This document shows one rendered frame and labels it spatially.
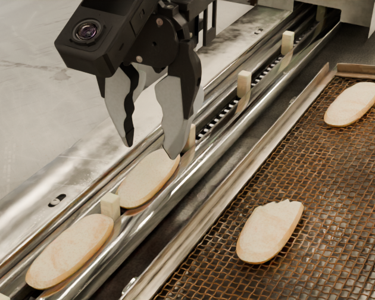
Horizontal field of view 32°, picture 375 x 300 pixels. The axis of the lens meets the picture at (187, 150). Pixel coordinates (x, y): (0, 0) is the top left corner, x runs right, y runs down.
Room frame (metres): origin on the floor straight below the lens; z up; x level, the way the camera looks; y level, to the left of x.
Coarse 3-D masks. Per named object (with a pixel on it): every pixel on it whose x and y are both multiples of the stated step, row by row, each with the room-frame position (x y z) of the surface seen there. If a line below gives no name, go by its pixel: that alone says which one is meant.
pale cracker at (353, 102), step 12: (360, 84) 0.60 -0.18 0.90; (372, 84) 0.60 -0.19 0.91; (348, 96) 0.57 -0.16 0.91; (360, 96) 0.57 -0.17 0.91; (372, 96) 0.57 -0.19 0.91; (336, 108) 0.55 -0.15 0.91; (348, 108) 0.55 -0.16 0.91; (360, 108) 0.55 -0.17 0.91; (324, 120) 0.54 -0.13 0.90; (336, 120) 0.53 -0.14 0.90; (348, 120) 0.53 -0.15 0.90
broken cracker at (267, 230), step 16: (256, 208) 0.40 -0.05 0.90; (272, 208) 0.39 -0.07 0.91; (288, 208) 0.39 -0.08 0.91; (256, 224) 0.37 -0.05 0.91; (272, 224) 0.37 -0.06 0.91; (288, 224) 0.37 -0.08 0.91; (240, 240) 0.36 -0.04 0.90; (256, 240) 0.35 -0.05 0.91; (272, 240) 0.35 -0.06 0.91; (240, 256) 0.34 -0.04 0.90; (256, 256) 0.34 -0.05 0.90; (272, 256) 0.34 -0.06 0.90
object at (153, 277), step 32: (352, 64) 0.65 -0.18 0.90; (320, 96) 0.60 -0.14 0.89; (288, 128) 0.53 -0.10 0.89; (352, 128) 0.52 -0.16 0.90; (256, 160) 0.48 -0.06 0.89; (288, 160) 0.48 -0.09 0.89; (352, 160) 0.47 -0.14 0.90; (224, 192) 0.43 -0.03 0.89; (256, 192) 0.43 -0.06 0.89; (192, 224) 0.38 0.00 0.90; (320, 224) 0.38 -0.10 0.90; (352, 224) 0.37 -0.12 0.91; (160, 256) 0.34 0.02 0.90; (224, 256) 0.35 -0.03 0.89; (320, 256) 0.34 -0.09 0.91; (352, 256) 0.34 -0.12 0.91; (256, 288) 0.31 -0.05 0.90; (288, 288) 0.31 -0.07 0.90; (352, 288) 0.30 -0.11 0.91
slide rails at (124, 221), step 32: (256, 64) 0.76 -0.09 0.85; (224, 96) 0.67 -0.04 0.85; (256, 96) 0.67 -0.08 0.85; (224, 128) 0.60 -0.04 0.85; (192, 160) 0.54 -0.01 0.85; (160, 192) 0.48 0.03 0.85; (64, 224) 0.44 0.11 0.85; (128, 224) 0.44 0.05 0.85; (32, 256) 0.40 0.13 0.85; (96, 256) 0.40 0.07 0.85; (0, 288) 0.36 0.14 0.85; (64, 288) 0.36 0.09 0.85
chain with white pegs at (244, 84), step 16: (320, 16) 0.93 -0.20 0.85; (288, 32) 0.82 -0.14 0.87; (304, 32) 0.89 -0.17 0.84; (288, 48) 0.81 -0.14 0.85; (272, 64) 0.78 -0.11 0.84; (240, 80) 0.69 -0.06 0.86; (256, 80) 0.74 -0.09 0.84; (240, 96) 0.69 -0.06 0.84; (224, 112) 0.66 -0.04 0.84; (192, 128) 0.57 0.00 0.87; (208, 128) 0.62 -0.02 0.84; (192, 144) 0.57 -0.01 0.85; (112, 208) 0.44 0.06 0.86
